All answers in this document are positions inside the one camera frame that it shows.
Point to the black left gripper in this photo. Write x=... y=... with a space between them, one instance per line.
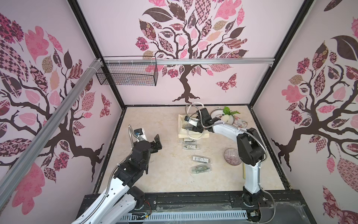
x=154 y=147

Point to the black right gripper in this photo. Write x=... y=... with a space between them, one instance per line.
x=200 y=123

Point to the cream canvas tote bag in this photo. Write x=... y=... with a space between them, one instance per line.
x=184 y=128

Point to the green compass set case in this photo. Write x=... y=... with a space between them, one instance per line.
x=203 y=168

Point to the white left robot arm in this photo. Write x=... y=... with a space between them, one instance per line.
x=121 y=196

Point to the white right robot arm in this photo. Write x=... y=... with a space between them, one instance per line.
x=251 y=150

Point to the white round plate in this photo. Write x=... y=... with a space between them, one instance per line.
x=219 y=113

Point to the white toy radish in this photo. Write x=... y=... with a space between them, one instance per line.
x=227 y=112

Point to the floral rectangular tray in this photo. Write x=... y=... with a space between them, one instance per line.
x=240 y=123

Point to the purple glass bowl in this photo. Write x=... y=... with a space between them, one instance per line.
x=231 y=156

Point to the yellow sponge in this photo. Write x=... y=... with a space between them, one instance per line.
x=244 y=172

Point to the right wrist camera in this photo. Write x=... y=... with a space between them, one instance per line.
x=191 y=121

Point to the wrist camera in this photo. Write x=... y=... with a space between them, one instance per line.
x=140 y=134
x=191 y=121

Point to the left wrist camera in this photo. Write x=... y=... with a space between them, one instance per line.
x=140 y=134

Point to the black wire basket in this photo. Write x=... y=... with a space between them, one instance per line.
x=128 y=70

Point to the silver rail back wall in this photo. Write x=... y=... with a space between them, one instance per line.
x=195 y=61

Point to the silver rail wall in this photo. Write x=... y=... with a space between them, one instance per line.
x=195 y=61
x=28 y=157

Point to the white cable duct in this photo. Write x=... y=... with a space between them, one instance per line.
x=176 y=217

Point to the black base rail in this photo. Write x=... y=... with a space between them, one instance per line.
x=275 y=207

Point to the silver rail left wall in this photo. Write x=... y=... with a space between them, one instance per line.
x=28 y=157

